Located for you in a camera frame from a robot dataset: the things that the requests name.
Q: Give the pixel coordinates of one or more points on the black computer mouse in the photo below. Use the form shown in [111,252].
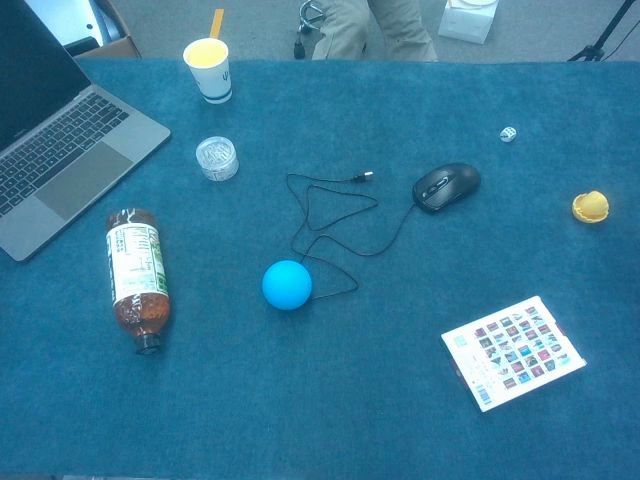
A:
[446,186]

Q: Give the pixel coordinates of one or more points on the white paper cup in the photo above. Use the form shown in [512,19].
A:
[210,70]

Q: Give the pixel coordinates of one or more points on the chair base with caster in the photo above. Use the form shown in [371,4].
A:
[306,25]

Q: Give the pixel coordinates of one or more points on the brown tea bottle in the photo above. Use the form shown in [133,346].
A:
[137,270]

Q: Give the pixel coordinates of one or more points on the blue table cloth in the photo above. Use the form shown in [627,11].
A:
[350,350]

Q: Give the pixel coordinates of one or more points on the black tripod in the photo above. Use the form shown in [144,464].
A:
[602,37]

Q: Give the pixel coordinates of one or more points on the yellow bottle cap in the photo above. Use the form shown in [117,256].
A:
[591,206]

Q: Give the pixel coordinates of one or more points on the person in khaki trousers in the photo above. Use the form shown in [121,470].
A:
[372,30]

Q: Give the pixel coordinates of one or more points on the white box with picture grid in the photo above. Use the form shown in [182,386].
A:
[515,352]

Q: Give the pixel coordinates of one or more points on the small white die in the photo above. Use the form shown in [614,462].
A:
[508,134]

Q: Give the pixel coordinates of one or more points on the blue ball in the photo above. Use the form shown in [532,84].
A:
[287,285]

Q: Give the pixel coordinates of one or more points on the grey laptop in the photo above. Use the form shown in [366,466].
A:
[55,150]

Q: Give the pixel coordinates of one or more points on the white cardboard box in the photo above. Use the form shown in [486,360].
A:
[468,21]

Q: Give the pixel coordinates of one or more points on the clear round plastic container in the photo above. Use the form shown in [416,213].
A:
[216,158]

